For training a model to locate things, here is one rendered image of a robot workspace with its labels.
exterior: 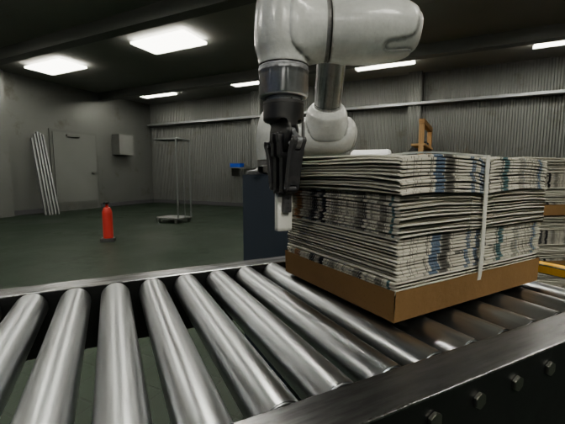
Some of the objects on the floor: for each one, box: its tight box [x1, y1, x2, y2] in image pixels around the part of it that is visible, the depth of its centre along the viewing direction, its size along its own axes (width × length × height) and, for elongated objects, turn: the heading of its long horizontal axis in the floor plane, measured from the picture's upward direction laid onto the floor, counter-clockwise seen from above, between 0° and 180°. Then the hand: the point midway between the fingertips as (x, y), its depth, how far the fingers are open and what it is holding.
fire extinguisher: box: [100, 202, 116, 242], centre depth 514 cm, size 26×26×59 cm
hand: (283, 212), depth 65 cm, fingers closed, pressing on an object
